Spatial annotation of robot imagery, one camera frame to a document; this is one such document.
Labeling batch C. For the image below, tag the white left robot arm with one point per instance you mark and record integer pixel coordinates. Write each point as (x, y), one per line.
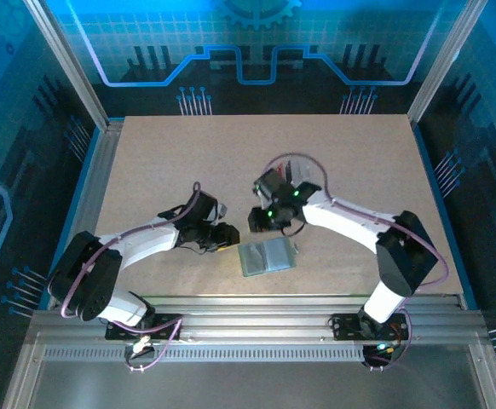
(145, 245)

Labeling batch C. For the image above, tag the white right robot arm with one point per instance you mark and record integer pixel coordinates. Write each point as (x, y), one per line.
(342, 221)

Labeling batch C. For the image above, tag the grey metal tray panel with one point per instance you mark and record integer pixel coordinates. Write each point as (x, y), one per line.
(252, 387)

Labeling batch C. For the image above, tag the blue table edge strip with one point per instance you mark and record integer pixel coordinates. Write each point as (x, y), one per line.
(88, 170)

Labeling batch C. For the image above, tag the black connector with lights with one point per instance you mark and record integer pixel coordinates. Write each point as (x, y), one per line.
(380, 353)

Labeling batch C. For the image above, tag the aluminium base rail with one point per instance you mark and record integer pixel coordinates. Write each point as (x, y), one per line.
(252, 324)

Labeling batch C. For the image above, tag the aluminium side rail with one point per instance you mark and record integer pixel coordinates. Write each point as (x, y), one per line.
(103, 179)

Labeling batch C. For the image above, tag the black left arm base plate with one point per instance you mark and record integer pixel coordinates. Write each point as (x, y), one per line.
(116, 331)

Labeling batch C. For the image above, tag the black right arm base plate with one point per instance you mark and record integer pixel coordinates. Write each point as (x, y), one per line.
(342, 330)

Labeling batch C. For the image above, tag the aluminium frame post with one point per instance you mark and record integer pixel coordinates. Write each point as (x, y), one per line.
(73, 68)
(442, 64)

